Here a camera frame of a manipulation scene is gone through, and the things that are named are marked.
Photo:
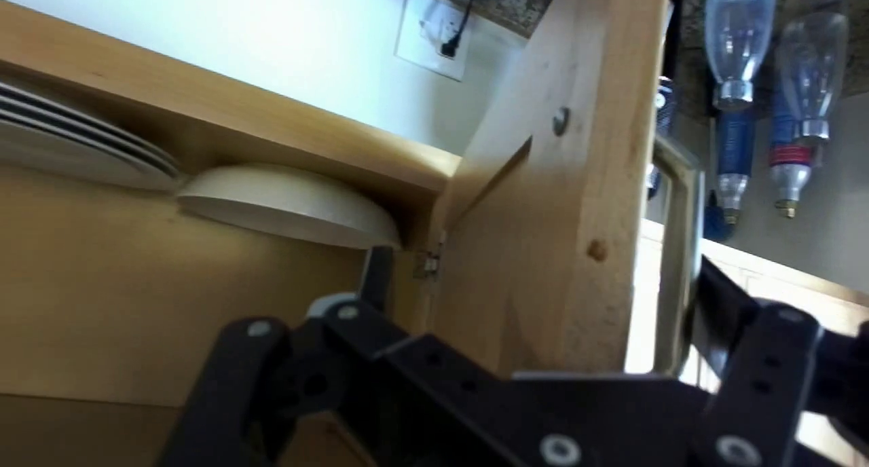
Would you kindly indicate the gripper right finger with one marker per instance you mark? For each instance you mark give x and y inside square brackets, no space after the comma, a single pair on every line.
[767,379]

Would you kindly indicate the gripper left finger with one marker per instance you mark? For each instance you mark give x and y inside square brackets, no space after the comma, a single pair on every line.
[237,385]

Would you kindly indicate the pale panelled cupboard door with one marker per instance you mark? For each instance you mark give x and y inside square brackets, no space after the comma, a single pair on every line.
[815,297]

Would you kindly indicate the light wood cupboard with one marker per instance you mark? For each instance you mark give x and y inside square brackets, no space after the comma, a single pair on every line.
[136,304]

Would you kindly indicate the light wood cupboard door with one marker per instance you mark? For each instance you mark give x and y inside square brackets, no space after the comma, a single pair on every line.
[543,250]

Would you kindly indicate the white bowl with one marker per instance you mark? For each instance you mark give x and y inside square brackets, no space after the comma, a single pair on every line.
[292,206]

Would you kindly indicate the stack of white plates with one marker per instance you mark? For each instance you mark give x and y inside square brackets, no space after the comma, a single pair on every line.
[75,144]

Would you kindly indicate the clear plastic bottle red label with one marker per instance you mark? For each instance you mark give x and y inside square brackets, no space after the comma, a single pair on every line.
[808,80]

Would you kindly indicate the clear plastic bottle blue label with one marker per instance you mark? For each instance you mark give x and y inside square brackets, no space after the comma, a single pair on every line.
[736,46]

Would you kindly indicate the white wall socket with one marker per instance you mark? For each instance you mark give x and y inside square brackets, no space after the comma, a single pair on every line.
[424,43]

